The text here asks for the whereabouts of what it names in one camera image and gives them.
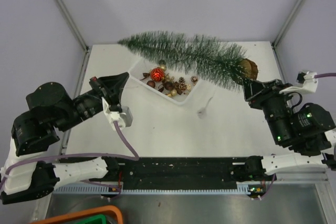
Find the orange plastic crate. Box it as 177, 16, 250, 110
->
33, 205, 124, 224

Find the white plastic basket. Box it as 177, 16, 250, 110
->
129, 59, 202, 105

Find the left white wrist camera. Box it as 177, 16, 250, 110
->
102, 98, 133, 131

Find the grey cable duct strip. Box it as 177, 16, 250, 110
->
54, 183, 266, 196

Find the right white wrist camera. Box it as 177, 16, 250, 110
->
279, 70, 318, 95

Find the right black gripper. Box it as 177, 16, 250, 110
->
242, 77, 294, 146

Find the red glitter bauble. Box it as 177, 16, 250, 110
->
150, 67, 165, 82

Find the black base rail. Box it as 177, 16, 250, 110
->
89, 155, 279, 190

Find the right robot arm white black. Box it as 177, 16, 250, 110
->
243, 79, 335, 180

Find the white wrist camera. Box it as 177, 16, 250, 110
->
279, 70, 318, 95
102, 98, 133, 131

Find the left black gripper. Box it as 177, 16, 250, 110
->
57, 71, 130, 132

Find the green plastic crate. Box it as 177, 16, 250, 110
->
71, 214, 107, 224

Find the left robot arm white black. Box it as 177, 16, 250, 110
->
1, 72, 129, 205

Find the small green christmas tree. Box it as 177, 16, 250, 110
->
117, 31, 259, 90

